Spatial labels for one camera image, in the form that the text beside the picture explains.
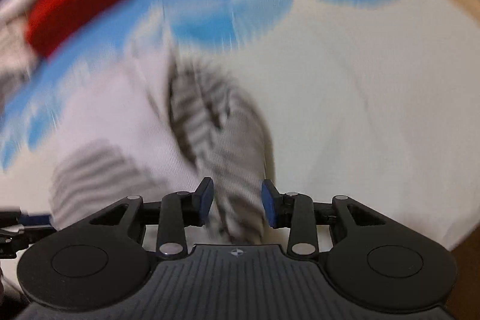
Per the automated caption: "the black white striped child garment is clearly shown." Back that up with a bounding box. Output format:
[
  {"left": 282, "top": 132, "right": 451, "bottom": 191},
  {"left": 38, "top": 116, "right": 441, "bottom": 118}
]
[{"left": 51, "top": 46, "right": 265, "bottom": 245}]

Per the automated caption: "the blue white patterned bed sheet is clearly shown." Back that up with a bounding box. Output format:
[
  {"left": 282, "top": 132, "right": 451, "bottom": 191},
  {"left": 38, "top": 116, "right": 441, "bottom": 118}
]
[{"left": 1, "top": 0, "right": 479, "bottom": 249}]

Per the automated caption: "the cream folded quilt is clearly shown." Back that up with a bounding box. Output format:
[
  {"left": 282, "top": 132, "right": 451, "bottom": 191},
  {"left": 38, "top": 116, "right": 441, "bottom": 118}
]
[{"left": 0, "top": 17, "right": 40, "bottom": 112}]

